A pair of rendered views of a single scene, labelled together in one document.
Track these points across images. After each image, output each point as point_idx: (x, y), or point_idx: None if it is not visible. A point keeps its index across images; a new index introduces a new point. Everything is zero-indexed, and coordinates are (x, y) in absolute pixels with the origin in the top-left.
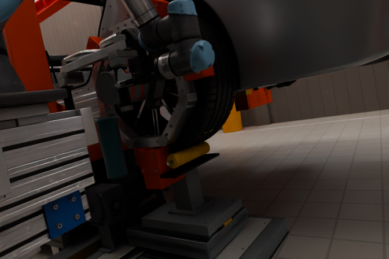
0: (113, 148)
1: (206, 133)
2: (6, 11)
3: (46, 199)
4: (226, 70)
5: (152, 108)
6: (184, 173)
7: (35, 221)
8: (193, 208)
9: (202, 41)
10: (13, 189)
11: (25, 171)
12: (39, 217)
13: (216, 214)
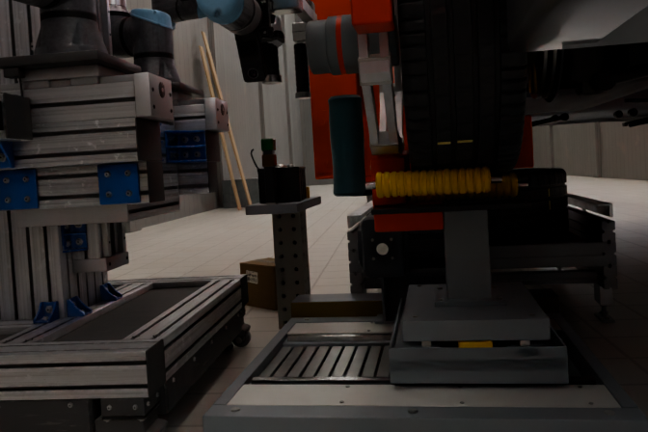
0: (337, 147)
1: (449, 145)
2: None
3: (82, 160)
4: (476, 6)
5: (246, 80)
6: (397, 213)
7: (90, 181)
8: (452, 296)
9: None
10: (55, 142)
11: (67, 128)
12: (94, 178)
13: (452, 317)
